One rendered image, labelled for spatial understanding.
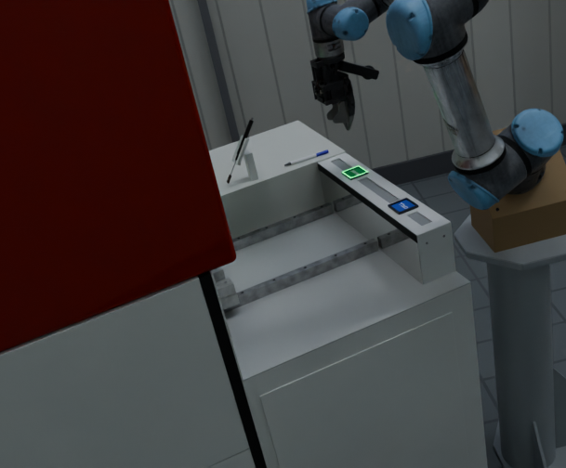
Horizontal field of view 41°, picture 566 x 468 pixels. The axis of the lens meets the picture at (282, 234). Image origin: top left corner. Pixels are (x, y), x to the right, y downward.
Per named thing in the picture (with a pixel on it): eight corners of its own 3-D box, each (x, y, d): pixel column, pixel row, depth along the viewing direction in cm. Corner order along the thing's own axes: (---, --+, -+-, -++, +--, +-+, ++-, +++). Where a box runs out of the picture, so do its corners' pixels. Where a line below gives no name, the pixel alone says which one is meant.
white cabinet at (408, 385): (298, 618, 205) (229, 388, 166) (195, 410, 286) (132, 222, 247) (497, 513, 222) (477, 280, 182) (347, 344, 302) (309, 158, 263)
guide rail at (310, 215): (174, 275, 212) (171, 266, 211) (172, 271, 214) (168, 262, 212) (334, 213, 225) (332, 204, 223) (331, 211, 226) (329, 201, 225)
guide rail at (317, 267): (203, 321, 189) (199, 311, 188) (200, 318, 191) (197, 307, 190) (378, 250, 202) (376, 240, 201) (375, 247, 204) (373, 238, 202)
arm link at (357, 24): (374, -7, 177) (349, -12, 186) (336, 20, 175) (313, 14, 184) (387, 22, 181) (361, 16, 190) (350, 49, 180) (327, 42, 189)
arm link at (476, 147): (537, 184, 171) (468, -33, 139) (488, 225, 169) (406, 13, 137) (500, 167, 181) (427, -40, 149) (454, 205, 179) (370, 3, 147)
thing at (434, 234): (424, 285, 184) (417, 235, 178) (325, 204, 231) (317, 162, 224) (456, 271, 187) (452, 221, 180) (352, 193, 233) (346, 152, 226)
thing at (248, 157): (241, 186, 219) (230, 143, 213) (236, 181, 222) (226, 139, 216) (260, 178, 221) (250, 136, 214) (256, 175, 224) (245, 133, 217)
